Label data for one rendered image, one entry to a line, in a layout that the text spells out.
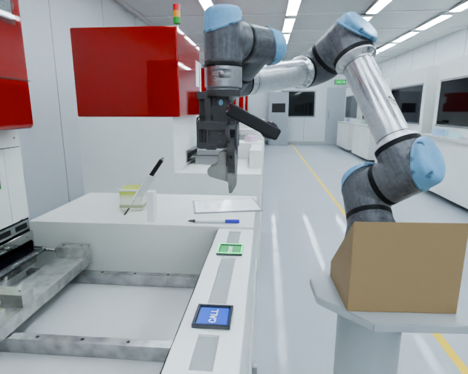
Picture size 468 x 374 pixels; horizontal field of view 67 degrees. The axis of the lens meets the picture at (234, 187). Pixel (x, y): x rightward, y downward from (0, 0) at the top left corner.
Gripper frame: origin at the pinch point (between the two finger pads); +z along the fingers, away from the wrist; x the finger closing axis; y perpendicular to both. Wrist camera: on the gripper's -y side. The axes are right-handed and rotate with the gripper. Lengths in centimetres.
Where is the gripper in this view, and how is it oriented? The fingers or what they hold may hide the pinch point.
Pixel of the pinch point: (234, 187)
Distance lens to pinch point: 75.0
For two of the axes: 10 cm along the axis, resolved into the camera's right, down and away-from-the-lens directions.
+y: -10.0, -0.2, 0.8
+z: 0.0, 9.8, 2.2
